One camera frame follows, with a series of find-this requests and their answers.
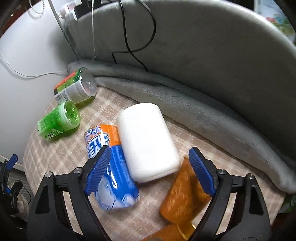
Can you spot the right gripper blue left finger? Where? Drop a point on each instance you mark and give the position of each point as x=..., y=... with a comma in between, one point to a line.
x=48, y=217

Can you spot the blue orange drink bottle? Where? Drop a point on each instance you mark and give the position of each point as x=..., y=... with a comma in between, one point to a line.
x=116, y=190

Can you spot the white power adapter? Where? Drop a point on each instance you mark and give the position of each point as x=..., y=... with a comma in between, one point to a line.
x=67, y=11

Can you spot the clear green labelled bottle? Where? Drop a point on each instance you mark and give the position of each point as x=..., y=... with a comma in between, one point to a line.
x=78, y=87

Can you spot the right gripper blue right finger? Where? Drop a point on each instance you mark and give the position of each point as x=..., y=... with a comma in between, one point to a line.
x=249, y=218

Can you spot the white paper cup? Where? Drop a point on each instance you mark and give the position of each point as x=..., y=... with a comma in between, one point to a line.
x=149, y=150

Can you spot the plaid beige seat cover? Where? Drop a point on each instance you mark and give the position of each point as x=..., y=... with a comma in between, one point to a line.
x=65, y=152

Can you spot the grey fleece blanket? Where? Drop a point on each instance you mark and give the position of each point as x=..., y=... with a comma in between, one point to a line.
x=215, y=67

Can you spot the green tea bottle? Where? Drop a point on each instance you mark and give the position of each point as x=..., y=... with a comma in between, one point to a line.
x=63, y=118

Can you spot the orange paper cup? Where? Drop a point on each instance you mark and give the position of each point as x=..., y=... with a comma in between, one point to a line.
x=186, y=198
x=173, y=232

